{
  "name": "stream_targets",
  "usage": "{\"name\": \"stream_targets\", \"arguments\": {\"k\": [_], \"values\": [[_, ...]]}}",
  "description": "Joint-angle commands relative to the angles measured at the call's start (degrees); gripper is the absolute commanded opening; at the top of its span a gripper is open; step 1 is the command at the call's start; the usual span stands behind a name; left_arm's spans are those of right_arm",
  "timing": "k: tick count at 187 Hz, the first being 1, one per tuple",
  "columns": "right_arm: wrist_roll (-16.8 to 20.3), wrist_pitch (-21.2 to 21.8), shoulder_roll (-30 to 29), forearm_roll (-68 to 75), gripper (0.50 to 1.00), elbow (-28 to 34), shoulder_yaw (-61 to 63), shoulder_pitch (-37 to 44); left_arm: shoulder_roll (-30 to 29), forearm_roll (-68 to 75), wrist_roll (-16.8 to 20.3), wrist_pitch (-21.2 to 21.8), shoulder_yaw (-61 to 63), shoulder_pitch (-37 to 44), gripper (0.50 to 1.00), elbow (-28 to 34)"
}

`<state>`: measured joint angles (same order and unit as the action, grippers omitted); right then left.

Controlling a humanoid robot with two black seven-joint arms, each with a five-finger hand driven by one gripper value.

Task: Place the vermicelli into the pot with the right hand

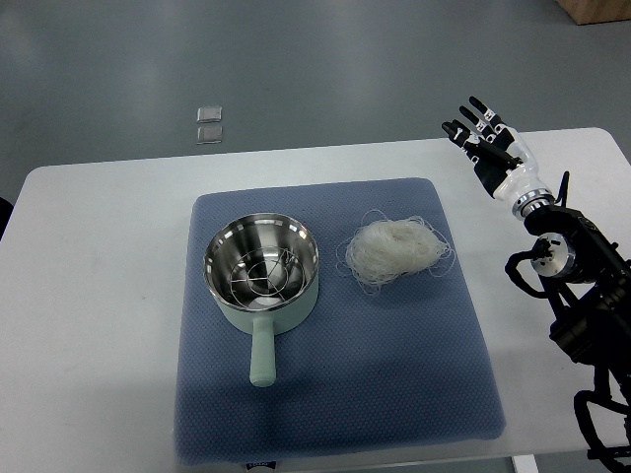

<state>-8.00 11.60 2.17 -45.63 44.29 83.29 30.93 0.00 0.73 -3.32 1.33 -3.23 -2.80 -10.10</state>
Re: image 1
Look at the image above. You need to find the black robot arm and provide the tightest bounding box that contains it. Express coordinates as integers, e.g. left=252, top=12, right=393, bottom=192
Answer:
left=505, top=173, right=630, bottom=472

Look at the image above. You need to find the mint green steel pot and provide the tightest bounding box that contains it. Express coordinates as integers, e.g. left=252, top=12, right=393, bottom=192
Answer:
left=203, top=213, right=319, bottom=387

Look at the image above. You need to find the upper metal floor plate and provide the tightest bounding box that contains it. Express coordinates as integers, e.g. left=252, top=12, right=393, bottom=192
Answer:
left=196, top=105, right=223, bottom=123

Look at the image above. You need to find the blue textured mat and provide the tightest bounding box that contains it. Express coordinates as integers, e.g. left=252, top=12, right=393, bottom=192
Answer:
left=175, top=178, right=506, bottom=465

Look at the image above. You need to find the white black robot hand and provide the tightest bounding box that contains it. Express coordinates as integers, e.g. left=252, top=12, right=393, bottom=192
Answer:
left=442, top=96, right=555, bottom=220

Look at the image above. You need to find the wooden box corner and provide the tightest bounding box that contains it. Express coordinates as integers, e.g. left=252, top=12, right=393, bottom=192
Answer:
left=557, top=0, right=630, bottom=26

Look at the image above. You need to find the white vermicelli bundle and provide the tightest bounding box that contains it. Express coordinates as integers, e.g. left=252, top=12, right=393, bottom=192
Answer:
left=334, top=208, right=456, bottom=297

